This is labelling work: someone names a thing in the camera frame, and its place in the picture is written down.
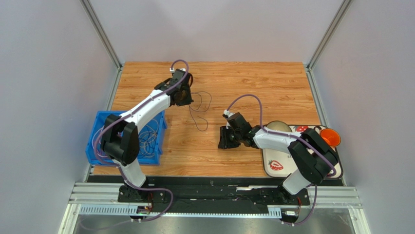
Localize dark blue thin cable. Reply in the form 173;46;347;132
188;91;213;132

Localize yellow thin cable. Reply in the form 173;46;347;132
137;118;160;159

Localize white thin cable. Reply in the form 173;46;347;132
91;128;104;156

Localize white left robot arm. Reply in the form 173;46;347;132
95;69;193;193

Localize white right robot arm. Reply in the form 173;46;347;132
218;110;339;199

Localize beige bowl black rim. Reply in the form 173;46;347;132
266;120;292;132

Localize strawberry print tray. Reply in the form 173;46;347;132
262;125;326;178

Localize blue plastic bin right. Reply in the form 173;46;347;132
128;110;168;166

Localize blue plastic bin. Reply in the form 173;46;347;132
128;110;168;166
85;111;123;165

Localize orange plastic cup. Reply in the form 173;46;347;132
320;128;341;147

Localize blue plastic bin left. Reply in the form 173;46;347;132
85;111;123;165

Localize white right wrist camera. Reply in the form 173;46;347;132
223;110;234;119

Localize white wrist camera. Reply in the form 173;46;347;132
170;67;187;74
223;110;234;119

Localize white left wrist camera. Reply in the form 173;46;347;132
170;67;187;74

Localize aluminium frame post left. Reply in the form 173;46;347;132
80;0;123;70

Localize aluminium frame post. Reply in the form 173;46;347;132
80;0;123;70
306;0;354;71

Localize aluminium frame post right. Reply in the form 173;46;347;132
306;0;354;71

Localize slotted white cable duct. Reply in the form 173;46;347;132
79;204;282;218

